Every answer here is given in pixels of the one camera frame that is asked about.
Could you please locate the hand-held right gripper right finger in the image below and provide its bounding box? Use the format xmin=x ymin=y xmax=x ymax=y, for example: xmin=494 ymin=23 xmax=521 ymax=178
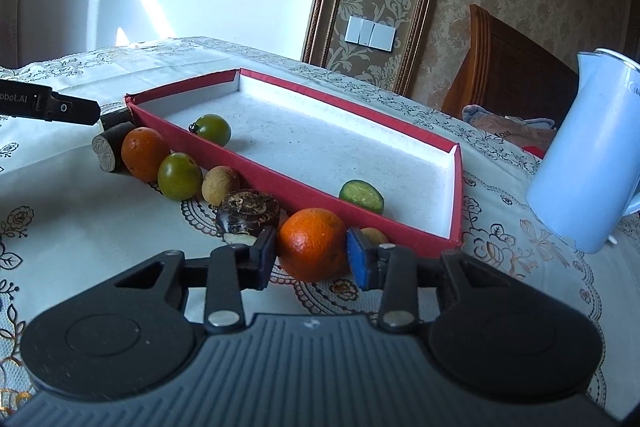
xmin=346 ymin=227 xmax=527 ymax=334

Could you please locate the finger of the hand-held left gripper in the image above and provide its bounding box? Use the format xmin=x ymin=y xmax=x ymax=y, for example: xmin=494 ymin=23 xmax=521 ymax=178
xmin=48 ymin=92 xmax=101 ymax=126

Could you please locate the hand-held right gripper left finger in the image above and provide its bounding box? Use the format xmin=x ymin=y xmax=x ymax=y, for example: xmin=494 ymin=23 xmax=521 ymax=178
xmin=112 ymin=227 xmax=278 ymax=334

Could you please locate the dark sugarcane piece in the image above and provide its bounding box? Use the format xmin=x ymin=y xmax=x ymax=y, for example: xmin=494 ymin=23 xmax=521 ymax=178
xmin=100 ymin=108 xmax=132 ymax=131
xmin=91 ymin=122 xmax=137 ymax=174

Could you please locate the orange mandarin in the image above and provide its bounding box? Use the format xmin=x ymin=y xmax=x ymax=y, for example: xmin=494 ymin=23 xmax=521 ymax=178
xmin=277 ymin=207 xmax=353 ymax=283
xmin=121 ymin=127 xmax=172 ymax=182

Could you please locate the red shallow box tray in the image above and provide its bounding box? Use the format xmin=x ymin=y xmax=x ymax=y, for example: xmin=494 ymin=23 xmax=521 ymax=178
xmin=124 ymin=67 xmax=465 ymax=259

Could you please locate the right potato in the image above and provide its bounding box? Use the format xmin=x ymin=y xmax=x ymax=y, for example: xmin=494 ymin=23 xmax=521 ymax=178
xmin=360 ymin=227 xmax=390 ymax=248

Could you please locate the green cucumber piece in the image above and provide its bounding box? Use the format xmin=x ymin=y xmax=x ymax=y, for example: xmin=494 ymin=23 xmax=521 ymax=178
xmin=338 ymin=179 xmax=386 ymax=215

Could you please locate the green tomato with stem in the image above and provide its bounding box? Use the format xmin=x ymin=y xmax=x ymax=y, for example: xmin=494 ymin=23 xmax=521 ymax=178
xmin=189 ymin=114 xmax=232 ymax=146

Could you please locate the pile of bedding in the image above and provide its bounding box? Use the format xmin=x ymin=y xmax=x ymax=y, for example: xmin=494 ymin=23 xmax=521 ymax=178
xmin=461 ymin=104 xmax=557 ymax=158

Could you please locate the brown wooden headboard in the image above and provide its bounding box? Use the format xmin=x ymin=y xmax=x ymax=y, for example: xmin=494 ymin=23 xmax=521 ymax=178
xmin=441 ymin=4 xmax=581 ymax=128

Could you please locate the light blue electric kettle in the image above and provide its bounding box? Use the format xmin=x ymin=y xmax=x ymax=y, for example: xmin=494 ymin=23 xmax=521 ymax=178
xmin=526 ymin=48 xmax=640 ymax=254

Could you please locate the white wall switch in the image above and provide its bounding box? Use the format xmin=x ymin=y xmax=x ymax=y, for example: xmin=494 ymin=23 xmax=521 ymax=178
xmin=344 ymin=15 xmax=397 ymax=52

